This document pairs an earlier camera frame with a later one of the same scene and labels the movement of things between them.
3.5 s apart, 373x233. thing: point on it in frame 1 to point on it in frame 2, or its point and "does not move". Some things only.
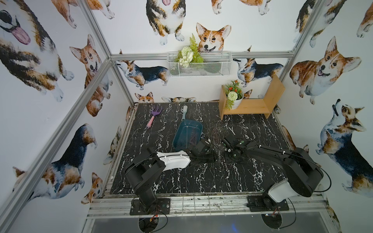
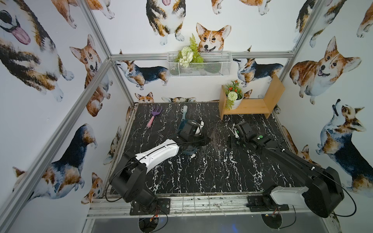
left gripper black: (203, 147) to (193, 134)
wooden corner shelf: (264, 106) does not move
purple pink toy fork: (154, 112) does not move
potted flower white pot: (234, 95) does not move
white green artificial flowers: (188, 55) does not move
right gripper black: (228, 156) to (237, 141)
